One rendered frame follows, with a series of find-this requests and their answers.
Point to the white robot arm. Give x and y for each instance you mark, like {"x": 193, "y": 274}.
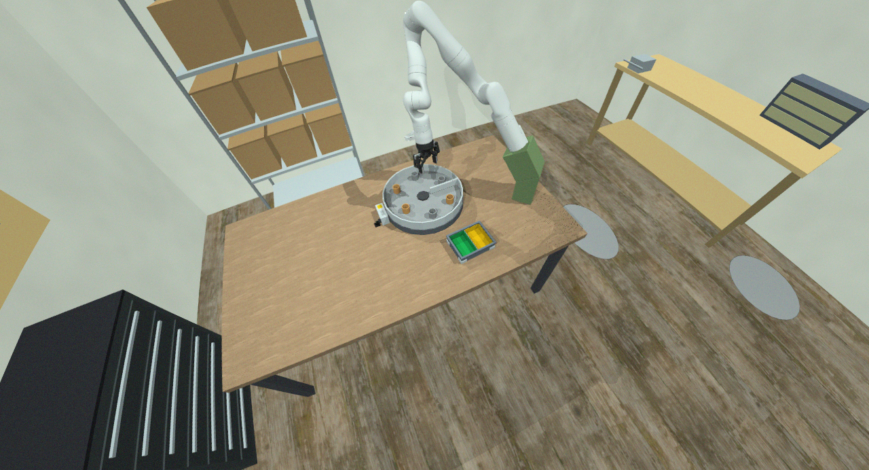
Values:
{"x": 419, "y": 17}

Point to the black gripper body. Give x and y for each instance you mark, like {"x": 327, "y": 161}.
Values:
{"x": 423, "y": 148}

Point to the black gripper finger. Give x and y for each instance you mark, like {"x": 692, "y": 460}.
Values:
{"x": 417, "y": 160}
{"x": 435, "y": 152}

